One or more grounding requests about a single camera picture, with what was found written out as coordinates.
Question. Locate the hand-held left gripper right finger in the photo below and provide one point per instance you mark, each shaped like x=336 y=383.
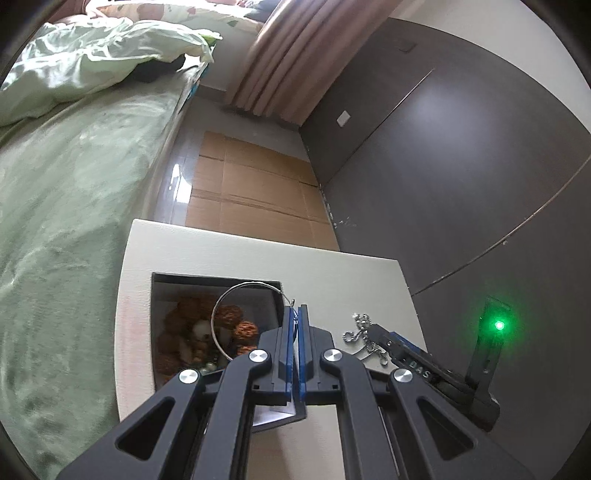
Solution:
x=302 y=355

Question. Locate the flattened brown cardboard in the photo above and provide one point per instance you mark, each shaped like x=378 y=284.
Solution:
x=258 y=194

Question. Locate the black square box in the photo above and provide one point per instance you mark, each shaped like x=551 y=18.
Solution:
x=161 y=295

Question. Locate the bed with green sheet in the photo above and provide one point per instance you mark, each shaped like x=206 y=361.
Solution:
x=69 y=230

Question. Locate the dark cushion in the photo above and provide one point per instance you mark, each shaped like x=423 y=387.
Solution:
x=261 y=9

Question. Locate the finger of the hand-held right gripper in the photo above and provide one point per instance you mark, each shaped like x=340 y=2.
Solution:
x=418 y=369
x=406 y=344

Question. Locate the pink curtain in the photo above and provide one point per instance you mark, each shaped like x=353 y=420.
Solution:
x=300 y=60

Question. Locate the black cloth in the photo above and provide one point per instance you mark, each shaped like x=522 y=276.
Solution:
x=157 y=70

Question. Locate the pale green quilt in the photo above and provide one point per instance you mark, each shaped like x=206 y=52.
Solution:
x=92 y=60

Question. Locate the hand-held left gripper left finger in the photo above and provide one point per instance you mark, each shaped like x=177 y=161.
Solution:
x=290 y=350

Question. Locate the white wall socket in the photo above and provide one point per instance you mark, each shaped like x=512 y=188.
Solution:
x=343 y=117

